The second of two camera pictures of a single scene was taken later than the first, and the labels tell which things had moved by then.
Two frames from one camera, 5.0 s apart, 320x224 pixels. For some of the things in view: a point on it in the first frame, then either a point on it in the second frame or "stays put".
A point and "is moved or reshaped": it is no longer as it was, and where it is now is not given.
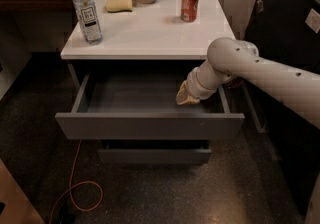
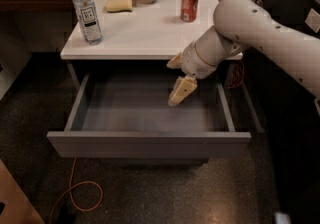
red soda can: x=189 y=3 stays put
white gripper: x=197 y=88 -> x=192 y=61
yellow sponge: x=119 y=5 stays put
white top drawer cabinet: x=182 y=24 stays put
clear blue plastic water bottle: x=86 y=12 stays put
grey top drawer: x=144 y=106 is moved or reshaped
